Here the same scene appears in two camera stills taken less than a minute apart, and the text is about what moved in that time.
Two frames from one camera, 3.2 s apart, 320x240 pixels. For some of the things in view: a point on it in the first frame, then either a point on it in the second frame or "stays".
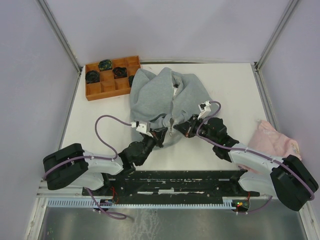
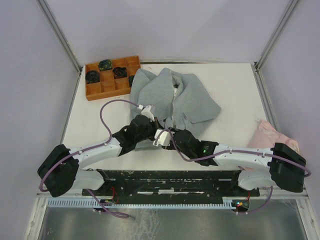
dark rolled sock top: x=105 y=65 stays
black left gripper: x=160 y=134 to x=156 y=125
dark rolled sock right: x=130 y=77 stays
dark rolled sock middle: x=120 y=72 stays
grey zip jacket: x=166 y=99 stays
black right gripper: x=184 y=127 to x=170 y=147
